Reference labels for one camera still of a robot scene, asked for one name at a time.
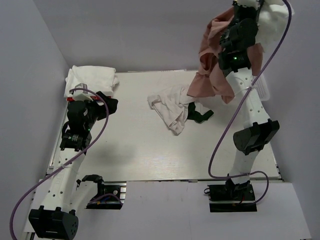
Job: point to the white plastic laundry basket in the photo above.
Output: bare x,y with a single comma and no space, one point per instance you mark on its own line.
262,89

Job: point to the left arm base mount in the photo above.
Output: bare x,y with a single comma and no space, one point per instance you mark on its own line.
108,196

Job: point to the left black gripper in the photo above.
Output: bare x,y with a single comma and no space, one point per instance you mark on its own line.
112,103

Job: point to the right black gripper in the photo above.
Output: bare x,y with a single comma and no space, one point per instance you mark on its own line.
253,11

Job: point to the folded red t-shirt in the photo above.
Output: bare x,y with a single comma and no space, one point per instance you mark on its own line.
94,97

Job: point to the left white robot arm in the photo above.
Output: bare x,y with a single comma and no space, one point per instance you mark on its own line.
57,217

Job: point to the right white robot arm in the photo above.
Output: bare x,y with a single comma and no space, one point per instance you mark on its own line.
258,128

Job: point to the folded white t-shirt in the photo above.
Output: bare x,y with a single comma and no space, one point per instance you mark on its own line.
95,78

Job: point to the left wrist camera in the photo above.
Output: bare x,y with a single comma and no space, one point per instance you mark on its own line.
81,95

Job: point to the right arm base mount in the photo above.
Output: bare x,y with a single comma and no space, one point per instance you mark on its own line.
221,201

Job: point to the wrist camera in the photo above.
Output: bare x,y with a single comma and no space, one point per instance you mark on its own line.
81,95
254,4

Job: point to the white green Charlie Brown t-shirt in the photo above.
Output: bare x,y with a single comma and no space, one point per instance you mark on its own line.
175,107

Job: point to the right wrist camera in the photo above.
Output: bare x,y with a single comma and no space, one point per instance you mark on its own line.
254,4

